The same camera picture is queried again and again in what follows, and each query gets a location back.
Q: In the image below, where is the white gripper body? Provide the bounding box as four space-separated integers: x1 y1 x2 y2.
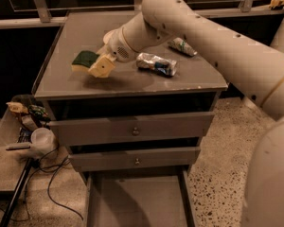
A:
103 27 135 62

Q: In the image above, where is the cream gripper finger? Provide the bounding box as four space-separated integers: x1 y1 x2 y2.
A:
88 54 116 79

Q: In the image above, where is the green and yellow sponge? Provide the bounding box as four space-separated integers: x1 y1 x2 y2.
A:
71 50 99 72

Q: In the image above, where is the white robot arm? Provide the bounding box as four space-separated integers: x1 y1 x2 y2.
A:
89 0 284 227

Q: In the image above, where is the brass top drawer knob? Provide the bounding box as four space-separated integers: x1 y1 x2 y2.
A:
132 127 140 136

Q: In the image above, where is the grey drawer cabinet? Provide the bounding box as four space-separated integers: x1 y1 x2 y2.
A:
31 9 229 227

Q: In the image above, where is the grey top drawer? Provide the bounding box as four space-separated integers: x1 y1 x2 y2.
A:
49 112 214 147

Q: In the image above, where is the grey middle drawer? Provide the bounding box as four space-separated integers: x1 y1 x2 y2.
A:
69 147 201 172

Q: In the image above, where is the crushed silver blue can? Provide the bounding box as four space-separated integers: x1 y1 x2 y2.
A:
136 53 177 77

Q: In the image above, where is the colourful snack bag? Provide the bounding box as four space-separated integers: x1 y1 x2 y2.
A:
28 105 50 122

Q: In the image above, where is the clear plastic cup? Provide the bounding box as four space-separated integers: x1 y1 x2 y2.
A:
31 128 55 153

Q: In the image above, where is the clear plastic storage bin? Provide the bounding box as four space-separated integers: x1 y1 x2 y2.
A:
0 95 58 159

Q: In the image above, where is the black stand leg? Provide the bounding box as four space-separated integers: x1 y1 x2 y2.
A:
0 158 34 227

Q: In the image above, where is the yellow object on ledge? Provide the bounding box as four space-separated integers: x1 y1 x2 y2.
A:
269 0 284 9

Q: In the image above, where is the black floor cable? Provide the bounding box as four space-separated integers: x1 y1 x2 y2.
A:
0 144 84 222

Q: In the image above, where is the metal railing frame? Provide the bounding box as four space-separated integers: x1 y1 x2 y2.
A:
0 0 284 30

